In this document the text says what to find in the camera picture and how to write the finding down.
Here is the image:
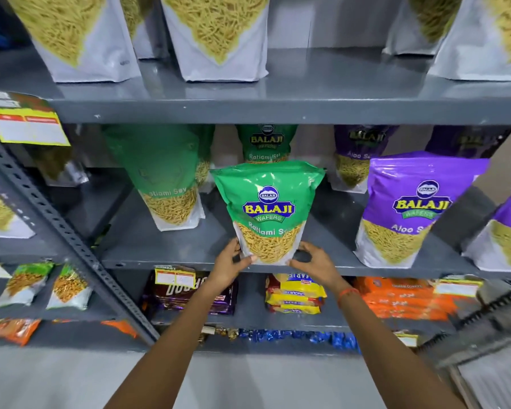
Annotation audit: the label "person's left hand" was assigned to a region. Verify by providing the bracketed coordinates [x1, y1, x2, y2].
[209, 238, 259, 291]

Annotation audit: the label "person's right hand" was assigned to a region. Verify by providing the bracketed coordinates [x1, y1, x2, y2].
[288, 241, 354, 295]

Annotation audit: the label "green snack pouch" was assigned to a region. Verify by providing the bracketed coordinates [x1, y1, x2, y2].
[210, 160, 326, 266]
[102, 124, 206, 232]
[236, 124, 299, 165]
[191, 124, 216, 189]

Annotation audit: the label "person's right forearm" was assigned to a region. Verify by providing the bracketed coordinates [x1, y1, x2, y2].
[336, 287, 467, 409]

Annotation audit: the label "person's left forearm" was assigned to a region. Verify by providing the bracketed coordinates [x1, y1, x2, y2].
[104, 280, 240, 409]

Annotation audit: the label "stack of yellow biscuit packets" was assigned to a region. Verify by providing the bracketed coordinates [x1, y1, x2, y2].
[265, 273, 328, 315]

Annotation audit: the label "orange wrist thread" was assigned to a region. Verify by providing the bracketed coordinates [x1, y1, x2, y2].
[337, 287, 361, 307]

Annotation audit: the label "row of blue candy wrappers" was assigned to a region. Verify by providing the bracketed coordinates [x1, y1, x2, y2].
[238, 329, 361, 352]

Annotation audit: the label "small yellow price tag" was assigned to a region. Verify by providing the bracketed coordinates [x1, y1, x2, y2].
[393, 331, 419, 348]
[154, 266, 196, 290]
[433, 276, 484, 298]

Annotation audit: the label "gold wrapped candies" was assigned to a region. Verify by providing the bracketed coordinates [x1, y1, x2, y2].
[199, 325, 240, 342]

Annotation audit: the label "brown biscuit packets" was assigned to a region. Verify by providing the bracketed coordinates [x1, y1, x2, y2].
[141, 268, 239, 316]

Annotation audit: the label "stack of orange packets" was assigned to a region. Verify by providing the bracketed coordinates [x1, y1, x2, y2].
[355, 276, 457, 322]

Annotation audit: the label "purple snack pouch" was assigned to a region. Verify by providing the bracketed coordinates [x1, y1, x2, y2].
[354, 152, 491, 269]
[425, 125, 511, 160]
[462, 174, 511, 273]
[0, 182, 36, 239]
[327, 125, 399, 193]

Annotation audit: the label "orange snack packet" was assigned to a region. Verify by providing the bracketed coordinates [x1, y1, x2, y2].
[101, 320, 138, 339]
[0, 317, 41, 347]

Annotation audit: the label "grey metal shelf rack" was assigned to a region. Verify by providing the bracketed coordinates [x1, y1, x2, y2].
[0, 47, 511, 356]

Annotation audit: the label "grey perforated rack upright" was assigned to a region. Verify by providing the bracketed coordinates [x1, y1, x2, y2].
[0, 123, 161, 345]

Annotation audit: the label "clear snack pouch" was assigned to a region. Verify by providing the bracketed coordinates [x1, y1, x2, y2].
[33, 145, 90, 187]

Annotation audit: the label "white noodle snack pouch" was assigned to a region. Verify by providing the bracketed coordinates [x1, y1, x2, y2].
[118, 0, 163, 60]
[159, 0, 270, 82]
[382, 0, 466, 56]
[4, 0, 142, 84]
[427, 0, 511, 82]

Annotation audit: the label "white ribbed panel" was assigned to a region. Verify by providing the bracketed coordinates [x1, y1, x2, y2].
[451, 348, 511, 409]

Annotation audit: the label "large yellow shelf label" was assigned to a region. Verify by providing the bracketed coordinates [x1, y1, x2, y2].
[0, 91, 71, 146]

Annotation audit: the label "grey metal frame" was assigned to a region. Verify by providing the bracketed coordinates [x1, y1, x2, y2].
[416, 283, 511, 370]

